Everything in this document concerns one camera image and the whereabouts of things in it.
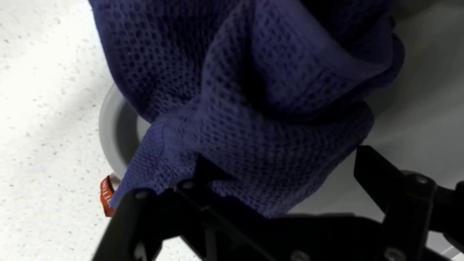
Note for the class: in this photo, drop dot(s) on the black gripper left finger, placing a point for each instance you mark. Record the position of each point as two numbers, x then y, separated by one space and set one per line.
213 227

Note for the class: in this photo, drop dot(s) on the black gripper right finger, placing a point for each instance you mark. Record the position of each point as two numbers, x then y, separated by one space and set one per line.
413 204

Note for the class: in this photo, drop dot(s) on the blue waffle towel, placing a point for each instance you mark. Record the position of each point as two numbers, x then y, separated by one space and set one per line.
271 91

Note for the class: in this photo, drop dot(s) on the grey metal tray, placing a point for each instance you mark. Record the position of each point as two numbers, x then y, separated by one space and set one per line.
120 130

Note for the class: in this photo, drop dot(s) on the red crumpled wrapper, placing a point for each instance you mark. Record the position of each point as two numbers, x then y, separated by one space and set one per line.
107 187

